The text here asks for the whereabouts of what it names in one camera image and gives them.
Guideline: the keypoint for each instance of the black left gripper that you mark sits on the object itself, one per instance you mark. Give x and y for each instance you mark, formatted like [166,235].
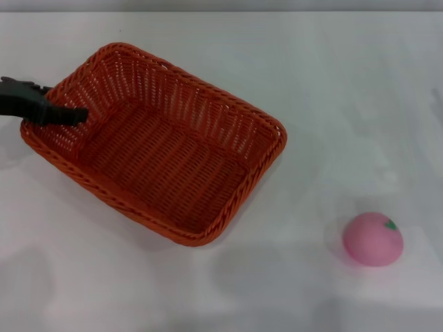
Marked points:
[17,100]

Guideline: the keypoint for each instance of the orange woven plastic basket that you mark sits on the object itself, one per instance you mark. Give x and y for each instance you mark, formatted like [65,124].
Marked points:
[166,166]

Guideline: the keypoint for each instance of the pink peach toy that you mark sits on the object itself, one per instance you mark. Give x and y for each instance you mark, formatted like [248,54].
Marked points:
[370,242]

